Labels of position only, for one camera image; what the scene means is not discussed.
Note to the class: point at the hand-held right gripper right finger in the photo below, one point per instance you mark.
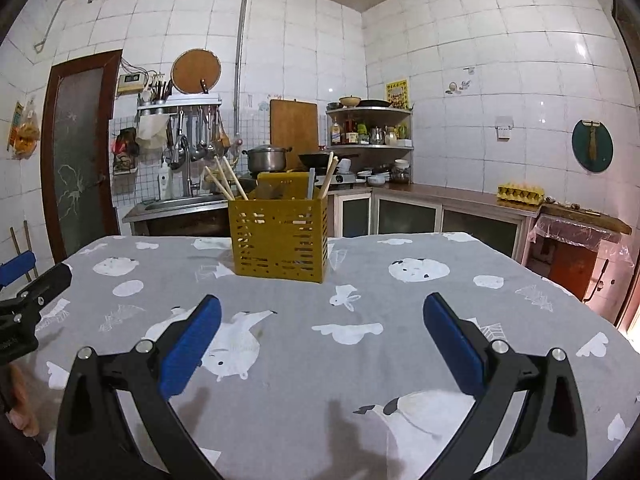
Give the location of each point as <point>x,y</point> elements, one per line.
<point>450,345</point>

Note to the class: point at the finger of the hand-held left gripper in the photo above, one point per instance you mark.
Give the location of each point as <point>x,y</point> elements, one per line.
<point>17,267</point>
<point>47,285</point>

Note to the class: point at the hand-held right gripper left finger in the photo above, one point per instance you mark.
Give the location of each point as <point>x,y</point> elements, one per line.
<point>195,345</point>

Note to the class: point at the yellow perforated utensil holder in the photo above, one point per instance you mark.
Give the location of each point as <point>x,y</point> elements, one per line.
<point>277,240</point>

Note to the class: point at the wooden chopstick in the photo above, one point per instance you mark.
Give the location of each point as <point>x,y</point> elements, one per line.
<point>235,177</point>
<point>219,183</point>
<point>227,177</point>
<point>332,176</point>
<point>325,175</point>

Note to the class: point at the silver metal spoon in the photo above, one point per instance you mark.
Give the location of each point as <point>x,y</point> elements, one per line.
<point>311,182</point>

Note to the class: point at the row of hanging kitchen utensils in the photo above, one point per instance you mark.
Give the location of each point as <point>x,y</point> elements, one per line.
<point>200,132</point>

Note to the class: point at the person's left hand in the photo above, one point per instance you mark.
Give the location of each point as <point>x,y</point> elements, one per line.
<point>22,400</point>

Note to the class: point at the wooden stick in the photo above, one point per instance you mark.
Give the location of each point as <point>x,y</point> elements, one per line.
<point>28,237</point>
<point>15,242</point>

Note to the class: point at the grey printed tablecloth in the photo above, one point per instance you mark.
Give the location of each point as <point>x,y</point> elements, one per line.
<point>300,360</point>

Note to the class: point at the wooden door with frosted glass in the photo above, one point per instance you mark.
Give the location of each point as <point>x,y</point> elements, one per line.
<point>80,160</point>

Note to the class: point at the kitchen counter cabinets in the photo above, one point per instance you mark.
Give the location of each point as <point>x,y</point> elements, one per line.
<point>410,220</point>

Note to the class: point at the hanging plastic bag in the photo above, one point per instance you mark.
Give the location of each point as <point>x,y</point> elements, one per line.
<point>25,132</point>

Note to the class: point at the white soap bottle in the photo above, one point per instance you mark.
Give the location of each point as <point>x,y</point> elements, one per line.
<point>164,182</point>

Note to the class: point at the metal faucet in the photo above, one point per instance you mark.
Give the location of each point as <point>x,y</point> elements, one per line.
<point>189,180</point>

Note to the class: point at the yellow egg carton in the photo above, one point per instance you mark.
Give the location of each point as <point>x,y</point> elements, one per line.
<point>520,194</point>

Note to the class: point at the plastic-covered wooden side table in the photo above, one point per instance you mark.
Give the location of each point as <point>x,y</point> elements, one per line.
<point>575,230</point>

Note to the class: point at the glass jar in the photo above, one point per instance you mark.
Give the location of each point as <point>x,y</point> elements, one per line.
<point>401,172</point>

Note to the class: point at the stack of white bowls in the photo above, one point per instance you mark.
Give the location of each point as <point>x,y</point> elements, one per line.
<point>372,178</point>

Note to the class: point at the white hanging cloth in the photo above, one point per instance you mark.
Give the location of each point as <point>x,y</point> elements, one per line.
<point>152,130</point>

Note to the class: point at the gas stove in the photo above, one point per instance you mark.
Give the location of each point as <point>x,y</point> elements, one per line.
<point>345,178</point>

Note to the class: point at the steel pot with lid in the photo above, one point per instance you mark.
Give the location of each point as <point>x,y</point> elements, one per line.
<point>265,159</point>

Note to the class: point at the metal corner shelf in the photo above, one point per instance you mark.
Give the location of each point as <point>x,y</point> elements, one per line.
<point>370,146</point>

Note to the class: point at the black wok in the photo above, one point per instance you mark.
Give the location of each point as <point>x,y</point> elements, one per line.
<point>315,159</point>

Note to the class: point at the knives in rack holder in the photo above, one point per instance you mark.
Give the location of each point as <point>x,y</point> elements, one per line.
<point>161,91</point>

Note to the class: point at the row of condiment bottles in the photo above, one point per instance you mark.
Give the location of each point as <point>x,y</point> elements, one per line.
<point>360,132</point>

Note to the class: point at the rectangular wooden cutting board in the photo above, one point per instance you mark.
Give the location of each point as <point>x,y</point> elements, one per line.
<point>294,125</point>

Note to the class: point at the black pan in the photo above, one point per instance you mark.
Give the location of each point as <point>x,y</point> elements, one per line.
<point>375,103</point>

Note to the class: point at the ceramic bowl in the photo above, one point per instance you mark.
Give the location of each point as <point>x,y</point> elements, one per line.
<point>349,101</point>

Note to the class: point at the white wall control box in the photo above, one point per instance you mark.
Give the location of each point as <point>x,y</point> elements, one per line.
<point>131,83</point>

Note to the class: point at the metal wall rack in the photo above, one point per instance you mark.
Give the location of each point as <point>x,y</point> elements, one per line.
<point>175,105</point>

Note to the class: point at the white wall socket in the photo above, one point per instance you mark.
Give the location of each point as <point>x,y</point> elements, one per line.
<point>504,129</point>

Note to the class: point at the green round wall board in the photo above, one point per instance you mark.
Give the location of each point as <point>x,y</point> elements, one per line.
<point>604,152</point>

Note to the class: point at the yellow wall poster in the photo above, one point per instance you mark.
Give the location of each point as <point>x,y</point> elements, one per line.
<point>397,94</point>

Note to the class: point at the metal wall pipe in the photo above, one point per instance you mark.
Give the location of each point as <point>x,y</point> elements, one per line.
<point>240,60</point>

